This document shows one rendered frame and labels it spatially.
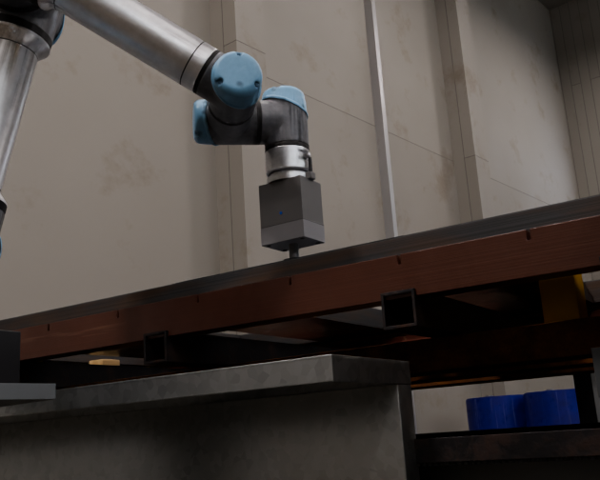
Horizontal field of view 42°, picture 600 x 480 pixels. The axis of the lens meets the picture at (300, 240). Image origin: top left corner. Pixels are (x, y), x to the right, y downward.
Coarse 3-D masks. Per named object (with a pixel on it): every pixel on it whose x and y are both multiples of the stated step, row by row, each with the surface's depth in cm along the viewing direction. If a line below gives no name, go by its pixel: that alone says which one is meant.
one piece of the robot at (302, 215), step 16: (272, 176) 128; (288, 176) 127; (304, 176) 127; (272, 192) 128; (288, 192) 127; (304, 192) 126; (320, 192) 130; (272, 208) 128; (288, 208) 126; (304, 208) 125; (320, 208) 129; (272, 224) 127; (288, 224) 125; (304, 224) 124; (320, 224) 128; (272, 240) 127; (288, 240) 125; (304, 240) 126; (320, 240) 127
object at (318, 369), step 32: (128, 384) 103; (160, 384) 100; (192, 384) 97; (224, 384) 95; (256, 384) 92; (288, 384) 90; (320, 384) 110; (352, 384) 107; (384, 384) 105; (0, 416) 117; (32, 416) 142; (64, 416) 138
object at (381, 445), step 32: (96, 416) 128; (128, 416) 124; (160, 416) 120; (192, 416) 117; (224, 416) 114; (256, 416) 111; (288, 416) 108; (320, 416) 105; (352, 416) 102; (384, 416) 100; (0, 448) 140; (32, 448) 135; (64, 448) 131; (96, 448) 127; (128, 448) 123; (160, 448) 119; (192, 448) 116; (224, 448) 113; (256, 448) 110; (288, 448) 107; (320, 448) 104; (352, 448) 102; (384, 448) 99
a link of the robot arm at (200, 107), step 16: (192, 112) 132; (208, 112) 125; (256, 112) 129; (192, 128) 132; (208, 128) 127; (224, 128) 124; (240, 128) 125; (256, 128) 129; (208, 144) 130; (224, 144) 131; (240, 144) 131; (256, 144) 132
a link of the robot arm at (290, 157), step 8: (272, 152) 129; (280, 152) 128; (288, 152) 128; (296, 152) 128; (304, 152) 130; (272, 160) 129; (280, 160) 128; (288, 160) 128; (296, 160) 128; (304, 160) 129; (272, 168) 128; (280, 168) 128; (288, 168) 128; (296, 168) 128; (304, 168) 129
